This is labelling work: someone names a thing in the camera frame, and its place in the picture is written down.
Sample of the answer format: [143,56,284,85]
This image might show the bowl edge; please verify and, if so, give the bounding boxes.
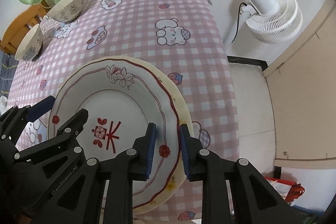
[15,24,43,61]

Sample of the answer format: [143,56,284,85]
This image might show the white plate red pattern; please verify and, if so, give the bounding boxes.
[47,58,181,210]

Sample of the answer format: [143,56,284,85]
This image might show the cream plate yellow flowers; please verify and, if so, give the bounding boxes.
[86,56,195,216]

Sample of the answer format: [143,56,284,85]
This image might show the red object on floor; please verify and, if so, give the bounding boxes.
[265,177,305,206]

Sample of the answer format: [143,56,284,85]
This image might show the grey plaid cloth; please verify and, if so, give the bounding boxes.
[0,52,19,97]

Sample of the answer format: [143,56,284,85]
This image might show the wooden chair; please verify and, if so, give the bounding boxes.
[1,4,50,55]

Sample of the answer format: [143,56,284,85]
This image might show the middle floral ceramic bowl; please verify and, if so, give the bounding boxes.
[47,0,84,23]

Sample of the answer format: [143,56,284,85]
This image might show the beige door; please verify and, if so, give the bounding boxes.
[263,0,335,169]

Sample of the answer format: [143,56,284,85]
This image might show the white floor fan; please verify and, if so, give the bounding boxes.
[223,0,304,51]

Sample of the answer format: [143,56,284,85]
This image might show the black fan cable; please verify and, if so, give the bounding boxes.
[231,2,249,44]

